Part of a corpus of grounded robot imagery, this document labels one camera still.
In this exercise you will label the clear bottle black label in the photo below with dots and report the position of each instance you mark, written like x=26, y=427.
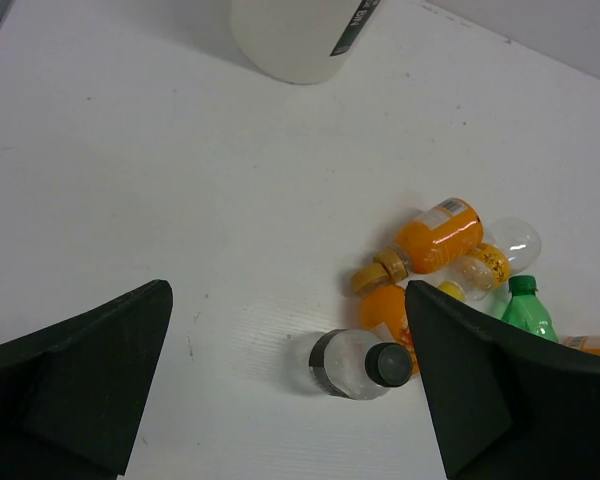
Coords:
x=350, y=364

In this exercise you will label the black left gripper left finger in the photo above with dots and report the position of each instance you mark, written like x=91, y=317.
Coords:
x=72, y=395

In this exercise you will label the clear bottle blue label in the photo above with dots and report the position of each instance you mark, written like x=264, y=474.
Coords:
x=584, y=343

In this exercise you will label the green plastic bottle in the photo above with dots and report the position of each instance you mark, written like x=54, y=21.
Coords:
x=524, y=310

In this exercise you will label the clear bottle yellow label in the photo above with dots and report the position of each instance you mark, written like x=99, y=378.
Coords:
x=509, y=246

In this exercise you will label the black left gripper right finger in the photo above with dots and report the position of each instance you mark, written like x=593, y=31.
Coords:
x=505, y=404

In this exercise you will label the orange juice bottle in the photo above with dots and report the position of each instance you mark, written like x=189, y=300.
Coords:
x=382, y=309
x=432, y=240

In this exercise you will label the white plastic bin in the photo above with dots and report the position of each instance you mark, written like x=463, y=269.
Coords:
x=300, y=41

